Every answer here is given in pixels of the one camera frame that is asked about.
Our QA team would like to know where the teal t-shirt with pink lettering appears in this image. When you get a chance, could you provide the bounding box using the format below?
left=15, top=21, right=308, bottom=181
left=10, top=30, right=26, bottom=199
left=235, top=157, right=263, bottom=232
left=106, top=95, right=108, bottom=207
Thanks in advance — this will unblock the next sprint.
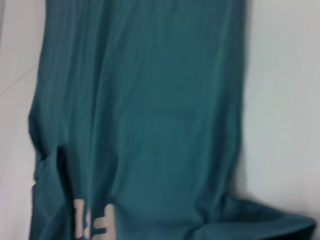
left=27, top=0, right=317, bottom=240

